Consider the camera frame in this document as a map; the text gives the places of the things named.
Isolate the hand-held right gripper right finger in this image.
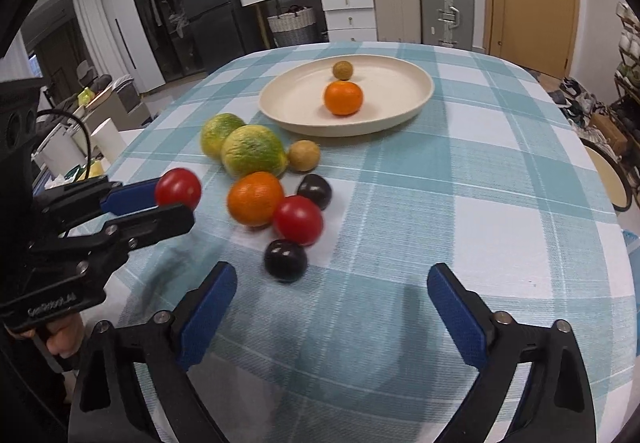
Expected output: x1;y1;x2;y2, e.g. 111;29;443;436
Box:
426;263;598;443

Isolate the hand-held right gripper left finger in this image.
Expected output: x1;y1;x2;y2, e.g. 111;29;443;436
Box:
67;261;238;443

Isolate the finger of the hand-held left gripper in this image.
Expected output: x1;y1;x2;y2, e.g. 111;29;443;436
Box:
50;204;195;276
37;175;161;231

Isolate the red tomato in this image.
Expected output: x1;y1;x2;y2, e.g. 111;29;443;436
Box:
154;168;203;211
272;196;325;248

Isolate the dark purple plum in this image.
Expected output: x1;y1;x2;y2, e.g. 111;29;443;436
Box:
264;239;309;283
296;174;333;211

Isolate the orange tangerine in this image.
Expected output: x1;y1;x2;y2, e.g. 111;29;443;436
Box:
227;171;286;228
323;80;364;117

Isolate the green yellow citrus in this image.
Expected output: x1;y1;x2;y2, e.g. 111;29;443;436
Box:
220;124;290;178
200;113;247;160

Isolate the cream round plate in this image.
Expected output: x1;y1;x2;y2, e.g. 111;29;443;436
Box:
258;54;434;138

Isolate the person's left hand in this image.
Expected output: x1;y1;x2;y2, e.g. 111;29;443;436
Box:
7;310;86;356

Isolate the teal checked tablecloth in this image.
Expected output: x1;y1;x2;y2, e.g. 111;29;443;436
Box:
65;41;640;443

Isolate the grey office chair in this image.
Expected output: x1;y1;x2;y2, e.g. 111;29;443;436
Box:
75;60;113;94

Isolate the white tall cabinet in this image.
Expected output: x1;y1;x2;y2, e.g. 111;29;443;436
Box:
95;0;166;94

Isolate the white curtain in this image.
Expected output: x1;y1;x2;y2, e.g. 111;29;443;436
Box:
70;0;121;88

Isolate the dark glass cabinet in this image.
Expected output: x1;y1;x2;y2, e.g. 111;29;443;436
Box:
120;0;186;84

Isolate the round stool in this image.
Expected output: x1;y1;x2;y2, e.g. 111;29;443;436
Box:
582;138;633;212

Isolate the woven basket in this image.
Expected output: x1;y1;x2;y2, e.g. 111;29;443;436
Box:
267;7;317;48

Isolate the cardboard box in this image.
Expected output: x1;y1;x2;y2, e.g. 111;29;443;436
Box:
590;113;628;154

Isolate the pile of shoes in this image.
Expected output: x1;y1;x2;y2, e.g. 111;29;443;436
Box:
550;75;608;128

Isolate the white drawer cabinet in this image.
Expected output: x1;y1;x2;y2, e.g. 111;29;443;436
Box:
320;0;377;44

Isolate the shoe rack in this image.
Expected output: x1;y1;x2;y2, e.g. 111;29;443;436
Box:
612;3;640;124

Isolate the silver suitcase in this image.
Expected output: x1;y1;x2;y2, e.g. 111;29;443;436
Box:
419;0;476;50

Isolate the beige suitcase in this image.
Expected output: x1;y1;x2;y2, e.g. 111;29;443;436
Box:
368;0;422;44

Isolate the black cable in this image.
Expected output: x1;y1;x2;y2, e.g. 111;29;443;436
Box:
35;110;93;174

